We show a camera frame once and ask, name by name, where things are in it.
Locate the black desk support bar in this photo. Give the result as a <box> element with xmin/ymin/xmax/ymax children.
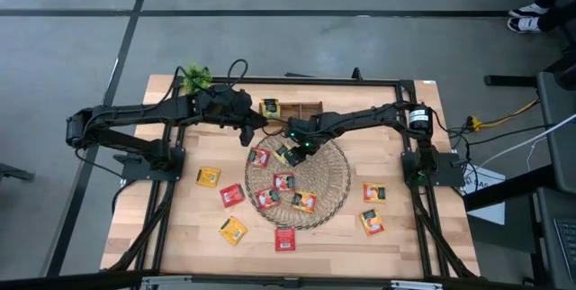
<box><xmin>462</xmin><ymin>163</ymin><xmax>557</xmax><ymax>213</ymax></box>

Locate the white paper sign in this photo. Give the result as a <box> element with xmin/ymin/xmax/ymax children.
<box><xmin>463</xmin><ymin>163</ymin><xmax>509</xmax><ymax>226</ymax></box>

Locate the black rig crossbar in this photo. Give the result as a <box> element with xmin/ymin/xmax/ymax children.
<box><xmin>0</xmin><ymin>270</ymin><xmax>576</xmax><ymax>290</ymax></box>

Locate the black computer keyboard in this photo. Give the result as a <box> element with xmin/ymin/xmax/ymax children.
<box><xmin>553</xmin><ymin>216</ymin><xmax>576</xmax><ymax>280</ymax></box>

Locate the yellow barcode tea packet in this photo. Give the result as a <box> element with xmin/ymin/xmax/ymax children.
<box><xmin>218</xmin><ymin>215</ymin><xmax>249</xmax><ymax>247</ymax></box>

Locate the round woven straw placemat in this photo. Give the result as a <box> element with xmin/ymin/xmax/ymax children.
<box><xmin>244</xmin><ymin>132</ymin><xmax>352</xmax><ymax>231</ymax></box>

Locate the tan gold tea packet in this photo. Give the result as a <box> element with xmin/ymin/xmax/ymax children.
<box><xmin>195</xmin><ymin>167</ymin><xmax>221</xmax><ymax>188</ymax></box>

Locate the small red tea packet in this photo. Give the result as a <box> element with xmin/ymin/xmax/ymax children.
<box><xmin>247</xmin><ymin>146</ymin><xmax>273</xmax><ymax>168</ymax></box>

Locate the long red tea packet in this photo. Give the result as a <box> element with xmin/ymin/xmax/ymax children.
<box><xmin>219</xmin><ymin>183</ymin><xmax>247</xmax><ymax>209</ymax></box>

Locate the red orange foil tea packet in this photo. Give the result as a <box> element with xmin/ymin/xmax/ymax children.
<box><xmin>291</xmin><ymin>189</ymin><xmax>319</xmax><ymax>213</ymax></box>

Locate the green potted plant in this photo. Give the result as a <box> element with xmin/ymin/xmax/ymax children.
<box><xmin>182</xmin><ymin>63</ymin><xmax>213</xmax><ymax>93</ymax></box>

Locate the red silver foil tea packet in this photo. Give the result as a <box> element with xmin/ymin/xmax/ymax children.
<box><xmin>273</xmin><ymin>171</ymin><xmax>297</xmax><ymax>192</ymax></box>

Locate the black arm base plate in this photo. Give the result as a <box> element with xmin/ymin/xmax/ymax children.
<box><xmin>401</xmin><ymin>150</ymin><xmax>465</xmax><ymax>187</ymax></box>
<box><xmin>121</xmin><ymin>146</ymin><xmax>186</xmax><ymax>182</ymax></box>

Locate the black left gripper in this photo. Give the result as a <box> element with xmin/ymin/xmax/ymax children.
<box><xmin>211</xmin><ymin>86</ymin><xmax>269</xmax><ymax>131</ymax></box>

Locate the brown wooden box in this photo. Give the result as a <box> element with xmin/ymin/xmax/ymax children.
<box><xmin>259</xmin><ymin>99</ymin><xmax>325</xmax><ymax>123</ymax></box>

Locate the black cable bundle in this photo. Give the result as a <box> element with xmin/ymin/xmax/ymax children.
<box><xmin>411</xmin><ymin>188</ymin><xmax>479</xmax><ymax>280</ymax></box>
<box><xmin>109</xmin><ymin>180</ymin><xmax>177</xmax><ymax>274</ymax></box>

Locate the dark metal floor foot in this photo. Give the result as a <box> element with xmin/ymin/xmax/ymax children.
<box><xmin>0</xmin><ymin>162</ymin><xmax>36</xmax><ymax>183</ymax></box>

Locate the dark grey desk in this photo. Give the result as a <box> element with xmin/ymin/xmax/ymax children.
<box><xmin>532</xmin><ymin>186</ymin><xmax>576</xmax><ymax>290</ymax></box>
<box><xmin>536</xmin><ymin>71</ymin><xmax>576</xmax><ymax>195</ymax></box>

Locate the black power cable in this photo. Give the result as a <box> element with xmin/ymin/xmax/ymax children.
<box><xmin>69</xmin><ymin>150</ymin><xmax>136</xmax><ymax>217</ymax></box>
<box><xmin>449</xmin><ymin>122</ymin><xmax>548</xmax><ymax>147</ymax></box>

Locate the person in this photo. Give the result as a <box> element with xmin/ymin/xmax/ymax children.
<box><xmin>507</xmin><ymin>0</ymin><xmax>576</xmax><ymax>34</ymax></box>

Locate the yellow power cord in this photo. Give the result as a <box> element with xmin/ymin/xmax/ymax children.
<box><xmin>470</xmin><ymin>97</ymin><xmax>541</xmax><ymax>132</ymax></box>

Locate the white cable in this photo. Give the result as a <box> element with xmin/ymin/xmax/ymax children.
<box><xmin>476</xmin><ymin>113</ymin><xmax>576</xmax><ymax>170</ymax></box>

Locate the dark red foil tea packet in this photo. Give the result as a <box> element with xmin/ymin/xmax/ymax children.
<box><xmin>255</xmin><ymin>186</ymin><xmax>283</xmax><ymax>211</ymax></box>

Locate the office chair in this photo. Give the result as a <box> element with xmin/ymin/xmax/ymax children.
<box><xmin>552</xmin><ymin>49</ymin><xmax>576</xmax><ymax>91</ymax></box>

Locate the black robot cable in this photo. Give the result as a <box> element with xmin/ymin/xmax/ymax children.
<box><xmin>166</xmin><ymin>58</ymin><xmax>250</xmax><ymax>102</ymax></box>

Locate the black rig post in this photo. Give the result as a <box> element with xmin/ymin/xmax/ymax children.
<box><xmin>484</xmin><ymin>75</ymin><xmax>540</xmax><ymax>88</ymax></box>

